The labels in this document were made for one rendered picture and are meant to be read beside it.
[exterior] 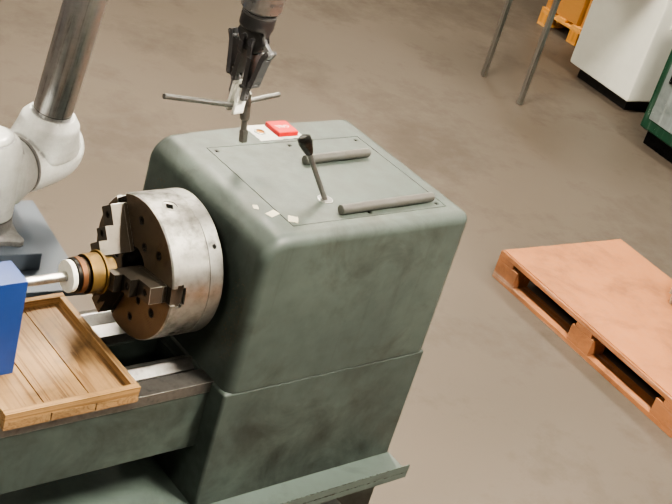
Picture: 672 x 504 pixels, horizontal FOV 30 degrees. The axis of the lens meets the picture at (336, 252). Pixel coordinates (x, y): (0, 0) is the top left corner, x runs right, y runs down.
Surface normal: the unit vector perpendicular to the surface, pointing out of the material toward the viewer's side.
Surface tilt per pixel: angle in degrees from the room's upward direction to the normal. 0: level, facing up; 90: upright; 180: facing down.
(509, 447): 0
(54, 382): 0
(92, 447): 90
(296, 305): 90
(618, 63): 90
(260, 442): 90
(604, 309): 0
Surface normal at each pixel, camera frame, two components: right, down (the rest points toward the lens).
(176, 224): 0.49, -0.53
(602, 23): -0.84, 0.04
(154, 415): 0.59, 0.52
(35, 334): 0.26, -0.85
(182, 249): 0.60, -0.20
